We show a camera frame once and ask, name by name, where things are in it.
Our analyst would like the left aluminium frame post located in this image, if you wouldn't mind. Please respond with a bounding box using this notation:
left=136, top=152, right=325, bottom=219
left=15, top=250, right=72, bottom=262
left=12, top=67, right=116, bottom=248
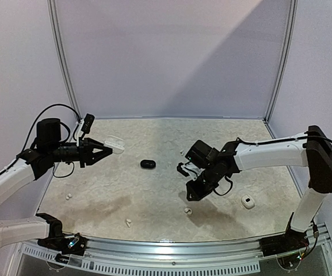
left=47, top=0, right=82, bottom=116

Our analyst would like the right aluminium frame post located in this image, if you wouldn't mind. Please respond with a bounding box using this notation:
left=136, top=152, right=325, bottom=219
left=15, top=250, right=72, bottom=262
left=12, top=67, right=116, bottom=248
left=263, top=0, right=298, bottom=124

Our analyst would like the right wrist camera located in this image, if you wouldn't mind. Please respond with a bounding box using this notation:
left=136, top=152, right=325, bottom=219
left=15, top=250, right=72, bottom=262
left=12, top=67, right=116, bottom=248
left=177, top=162, right=202, bottom=181

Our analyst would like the aluminium frame post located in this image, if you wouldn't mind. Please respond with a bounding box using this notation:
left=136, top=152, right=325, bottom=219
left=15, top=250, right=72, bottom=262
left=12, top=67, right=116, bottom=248
left=47, top=0, right=82, bottom=116
left=263, top=0, right=298, bottom=124

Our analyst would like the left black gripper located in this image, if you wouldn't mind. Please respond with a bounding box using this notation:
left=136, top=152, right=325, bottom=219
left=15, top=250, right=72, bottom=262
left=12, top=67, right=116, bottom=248
left=49, top=136, right=112, bottom=167

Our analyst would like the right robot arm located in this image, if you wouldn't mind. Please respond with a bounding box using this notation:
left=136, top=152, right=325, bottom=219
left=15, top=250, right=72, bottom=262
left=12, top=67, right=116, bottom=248
left=177, top=125, right=332, bottom=251

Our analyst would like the white case with black window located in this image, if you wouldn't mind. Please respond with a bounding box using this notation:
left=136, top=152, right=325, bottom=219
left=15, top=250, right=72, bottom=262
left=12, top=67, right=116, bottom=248
left=241, top=194, right=255, bottom=209

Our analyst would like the white oval charging case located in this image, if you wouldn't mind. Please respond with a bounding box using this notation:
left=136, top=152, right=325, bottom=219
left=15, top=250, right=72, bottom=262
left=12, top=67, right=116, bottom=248
left=104, top=135, right=125, bottom=155

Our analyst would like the black oval charging case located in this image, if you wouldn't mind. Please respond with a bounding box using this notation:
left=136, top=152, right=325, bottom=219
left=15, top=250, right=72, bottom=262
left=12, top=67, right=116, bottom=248
left=140, top=159, right=157, bottom=170

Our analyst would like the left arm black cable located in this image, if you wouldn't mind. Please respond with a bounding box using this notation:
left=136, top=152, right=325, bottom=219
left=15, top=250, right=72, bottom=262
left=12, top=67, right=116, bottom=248
left=0, top=103, right=80, bottom=185

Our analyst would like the aluminium front rail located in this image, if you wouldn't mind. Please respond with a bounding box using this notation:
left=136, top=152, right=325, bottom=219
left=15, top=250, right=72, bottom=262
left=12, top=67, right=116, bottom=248
left=8, top=224, right=332, bottom=275

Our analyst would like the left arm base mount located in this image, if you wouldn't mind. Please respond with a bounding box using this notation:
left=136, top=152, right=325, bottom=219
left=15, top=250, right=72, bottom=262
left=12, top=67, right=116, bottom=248
left=37, top=232, right=88, bottom=256

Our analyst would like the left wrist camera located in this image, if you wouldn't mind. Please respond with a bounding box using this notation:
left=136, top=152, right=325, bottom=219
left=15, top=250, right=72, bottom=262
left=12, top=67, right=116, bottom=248
left=72, top=113, right=95, bottom=141

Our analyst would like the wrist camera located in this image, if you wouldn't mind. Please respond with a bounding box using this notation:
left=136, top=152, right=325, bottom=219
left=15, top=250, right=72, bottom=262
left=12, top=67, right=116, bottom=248
left=177, top=162, right=202, bottom=181
left=72, top=113, right=95, bottom=141

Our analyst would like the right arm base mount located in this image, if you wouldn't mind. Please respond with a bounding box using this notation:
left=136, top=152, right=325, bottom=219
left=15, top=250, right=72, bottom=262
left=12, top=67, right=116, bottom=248
left=259, top=227, right=309, bottom=256

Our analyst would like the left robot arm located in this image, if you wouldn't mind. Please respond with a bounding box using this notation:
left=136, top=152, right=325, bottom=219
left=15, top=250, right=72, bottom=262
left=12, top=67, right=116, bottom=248
left=0, top=118, right=116, bottom=256

